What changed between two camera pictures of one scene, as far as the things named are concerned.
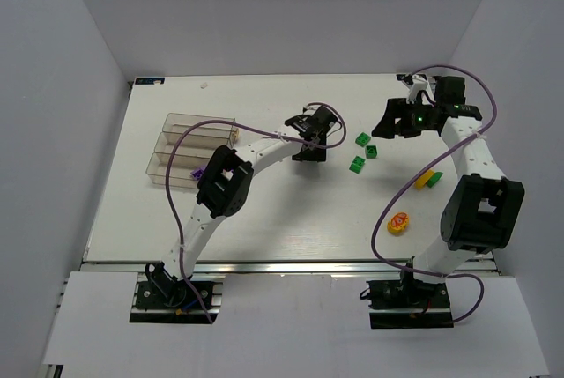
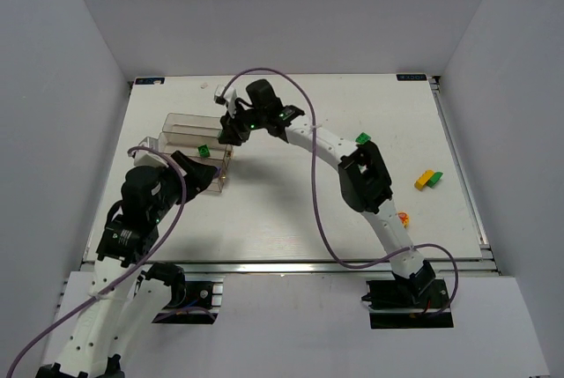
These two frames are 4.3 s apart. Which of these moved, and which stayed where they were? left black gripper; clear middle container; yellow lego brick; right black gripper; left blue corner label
Moved: right black gripper; left black gripper
Stayed: left blue corner label; clear middle container; yellow lego brick
